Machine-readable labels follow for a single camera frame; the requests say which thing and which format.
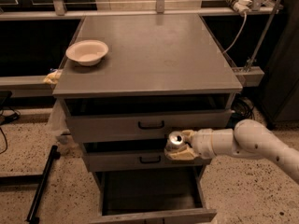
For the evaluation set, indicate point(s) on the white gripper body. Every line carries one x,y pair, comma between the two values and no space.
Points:
203,144

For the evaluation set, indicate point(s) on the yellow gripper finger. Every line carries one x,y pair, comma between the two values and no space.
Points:
188,135
182,154

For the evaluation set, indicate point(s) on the silver 7up can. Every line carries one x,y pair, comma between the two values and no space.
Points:
175,141

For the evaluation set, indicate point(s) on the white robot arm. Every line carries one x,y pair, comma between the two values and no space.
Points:
249,139

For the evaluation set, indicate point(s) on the bottom grey drawer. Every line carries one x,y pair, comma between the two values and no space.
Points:
153,196

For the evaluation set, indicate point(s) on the grey drawer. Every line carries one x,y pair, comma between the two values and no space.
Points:
153,196
131,155
143,117

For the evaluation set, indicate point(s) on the grey drawer cabinet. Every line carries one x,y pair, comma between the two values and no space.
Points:
149,55

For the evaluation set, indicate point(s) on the top grey drawer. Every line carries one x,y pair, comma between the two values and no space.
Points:
143,117

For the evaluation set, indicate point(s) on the middle grey drawer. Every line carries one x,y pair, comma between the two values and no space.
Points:
131,155

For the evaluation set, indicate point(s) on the dark cabinet right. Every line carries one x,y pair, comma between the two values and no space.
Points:
278,94

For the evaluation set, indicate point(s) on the white paper bowl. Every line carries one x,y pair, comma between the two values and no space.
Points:
87,52

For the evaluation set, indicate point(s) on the clear plastic bag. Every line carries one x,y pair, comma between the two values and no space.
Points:
56,123

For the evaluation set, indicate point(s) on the white power strip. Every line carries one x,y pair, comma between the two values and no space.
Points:
239,6

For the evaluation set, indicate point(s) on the black metal floor stand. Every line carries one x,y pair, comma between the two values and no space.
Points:
40,180

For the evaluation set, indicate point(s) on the yellow sponge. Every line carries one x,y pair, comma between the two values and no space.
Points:
53,77

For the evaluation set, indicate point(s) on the grey metal rail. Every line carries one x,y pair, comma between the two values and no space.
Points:
33,86

